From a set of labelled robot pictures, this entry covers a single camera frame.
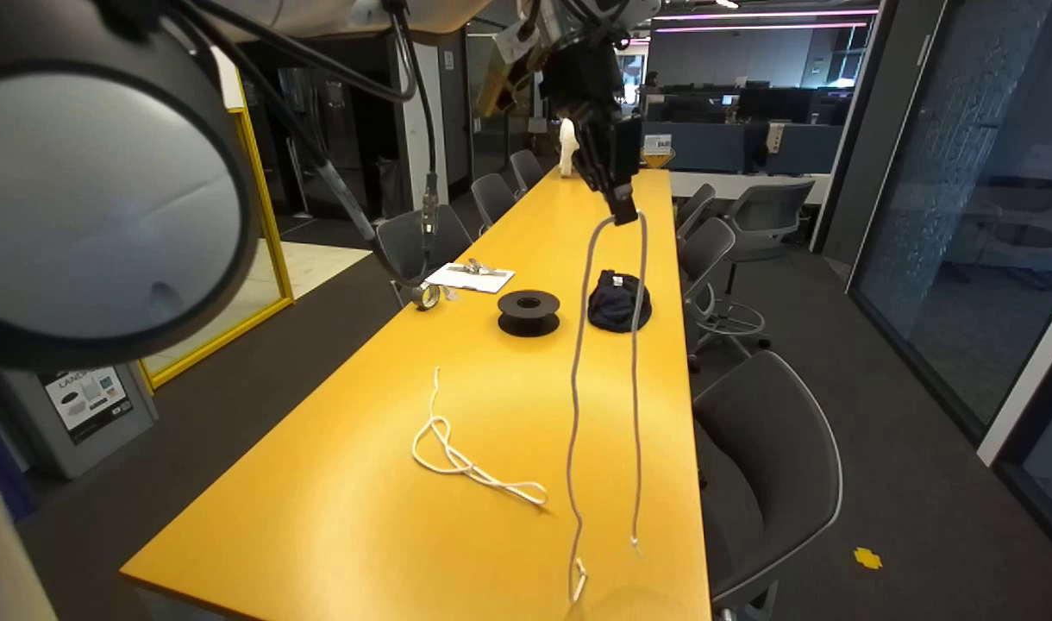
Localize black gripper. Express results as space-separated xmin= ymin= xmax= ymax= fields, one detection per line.
xmin=545 ymin=34 xmax=642 ymax=224

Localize long white rope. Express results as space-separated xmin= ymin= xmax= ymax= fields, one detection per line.
xmin=560 ymin=210 xmax=655 ymax=608

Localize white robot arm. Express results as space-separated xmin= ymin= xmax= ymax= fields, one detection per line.
xmin=0 ymin=0 xmax=493 ymax=369

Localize white plush toy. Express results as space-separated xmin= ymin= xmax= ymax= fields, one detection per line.
xmin=554 ymin=117 xmax=579 ymax=177

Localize grey office chair middle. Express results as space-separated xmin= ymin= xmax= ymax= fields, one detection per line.
xmin=681 ymin=217 xmax=768 ymax=354

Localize grey office chair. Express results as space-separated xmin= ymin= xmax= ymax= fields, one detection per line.
xmin=723 ymin=180 xmax=813 ymax=249
xmin=681 ymin=217 xmax=768 ymax=354
xmin=694 ymin=349 xmax=845 ymax=621

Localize black cap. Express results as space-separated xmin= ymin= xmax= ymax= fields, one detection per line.
xmin=586 ymin=270 xmax=650 ymax=330

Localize grey office chair far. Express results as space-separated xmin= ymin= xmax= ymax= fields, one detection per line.
xmin=723 ymin=180 xmax=813 ymax=249

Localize black filament spool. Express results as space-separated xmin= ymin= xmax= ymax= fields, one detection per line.
xmin=495 ymin=289 xmax=560 ymax=336

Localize white paper sheet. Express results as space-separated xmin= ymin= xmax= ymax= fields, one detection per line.
xmin=425 ymin=261 xmax=512 ymax=294

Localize grey office chair near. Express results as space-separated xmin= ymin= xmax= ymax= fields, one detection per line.
xmin=694 ymin=349 xmax=845 ymax=621

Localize yellow scrap on floor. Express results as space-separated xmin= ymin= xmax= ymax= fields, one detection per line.
xmin=850 ymin=546 xmax=884 ymax=571

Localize grey waste bin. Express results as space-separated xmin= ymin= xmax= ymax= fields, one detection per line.
xmin=0 ymin=364 xmax=157 ymax=478

